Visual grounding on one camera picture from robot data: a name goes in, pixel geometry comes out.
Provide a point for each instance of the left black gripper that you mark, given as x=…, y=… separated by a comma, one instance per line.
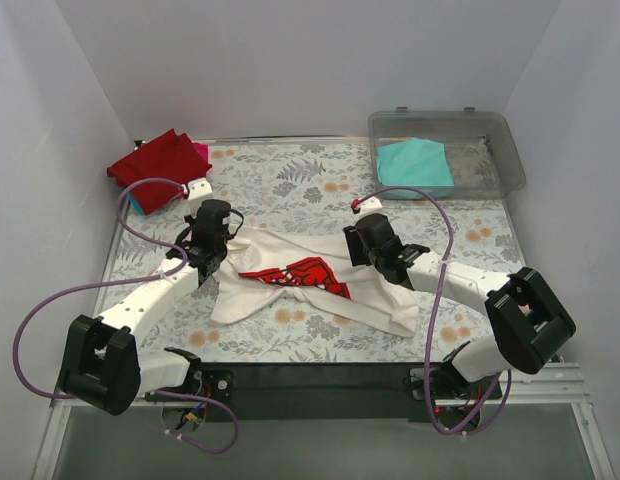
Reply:
x=210, y=261

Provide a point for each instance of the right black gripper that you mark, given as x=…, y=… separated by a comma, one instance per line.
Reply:
x=353, y=240

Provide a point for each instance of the white Coca-Cola t-shirt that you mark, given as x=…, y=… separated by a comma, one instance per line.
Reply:
x=262, y=266

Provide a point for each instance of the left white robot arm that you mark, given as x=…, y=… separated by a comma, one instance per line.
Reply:
x=101, y=364

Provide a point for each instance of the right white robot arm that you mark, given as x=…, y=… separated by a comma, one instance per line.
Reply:
x=529, y=324

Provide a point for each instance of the folded teal t-shirt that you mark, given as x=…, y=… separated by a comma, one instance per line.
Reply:
x=140, y=198

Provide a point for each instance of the floral patterned table mat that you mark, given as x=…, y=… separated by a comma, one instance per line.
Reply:
x=307, y=188

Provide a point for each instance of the folded red t-shirt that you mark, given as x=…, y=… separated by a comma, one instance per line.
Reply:
x=169, y=156

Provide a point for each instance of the teal t-shirt in bin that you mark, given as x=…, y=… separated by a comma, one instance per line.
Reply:
x=413, y=163

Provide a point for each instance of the folded pink t-shirt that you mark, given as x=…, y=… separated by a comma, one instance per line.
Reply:
x=203, y=163

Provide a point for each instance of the clear plastic bin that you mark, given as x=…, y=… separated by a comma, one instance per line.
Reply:
x=479, y=147

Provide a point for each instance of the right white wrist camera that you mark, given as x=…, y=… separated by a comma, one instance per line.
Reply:
x=366, y=207

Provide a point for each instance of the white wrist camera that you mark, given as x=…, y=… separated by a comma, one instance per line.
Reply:
x=197, y=189
x=366, y=207

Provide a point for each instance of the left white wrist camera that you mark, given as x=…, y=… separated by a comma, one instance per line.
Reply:
x=197, y=189

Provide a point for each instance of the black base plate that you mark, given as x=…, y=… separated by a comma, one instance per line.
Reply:
x=315, y=391

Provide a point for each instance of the aluminium frame rail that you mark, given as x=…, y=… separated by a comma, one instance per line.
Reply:
x=545, y=430

